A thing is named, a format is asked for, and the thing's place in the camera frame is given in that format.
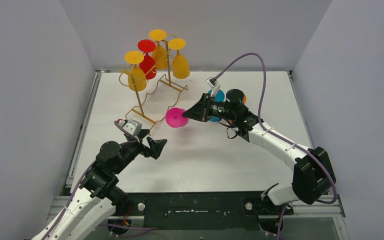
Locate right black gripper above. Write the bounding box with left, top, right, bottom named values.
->
left=183, top=93, right=237, bottom=123

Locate magenta plastic wine glass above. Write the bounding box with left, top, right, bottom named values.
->
left=165, top=107, right=189, bottom=128

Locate blue plastic wine glass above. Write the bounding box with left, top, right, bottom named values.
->
left=209, top=89, right=225, bottom=122

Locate gold wire glass rack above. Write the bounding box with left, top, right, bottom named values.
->
left=117, top=31, right=188, bottom=129

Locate yellow wine glass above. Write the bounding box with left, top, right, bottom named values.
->
left=168, top=38, right=190, bottom=79
left=124, top=50, right=147, bottom=92
left=149, top=29, right=167, bottom=70

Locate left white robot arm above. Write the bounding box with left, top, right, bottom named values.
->
left=33, top=129, right=168, bottom=240

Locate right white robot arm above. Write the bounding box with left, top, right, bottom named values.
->
left=182, top=89, right=336, bottom=215

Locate yellow back wine glass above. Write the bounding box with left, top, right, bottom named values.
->
left=149, top=29, right=167, bottom=70

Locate red plastic wine glass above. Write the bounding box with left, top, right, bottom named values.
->
left=137, top=39, right=157, bottom=80

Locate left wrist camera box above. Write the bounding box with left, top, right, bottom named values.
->
left=122, top=119, right=142, bottom=136

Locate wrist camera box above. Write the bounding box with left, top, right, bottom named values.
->
left=206, top=77, right=221, bottom=97
left=122, top=119, right=142, bottom=136

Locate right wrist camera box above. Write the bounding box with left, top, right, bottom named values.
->
left=206, top=77, right=221, bottom=97

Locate black base frame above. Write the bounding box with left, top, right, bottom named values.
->
left=107, top=190, right=309, bottom=237

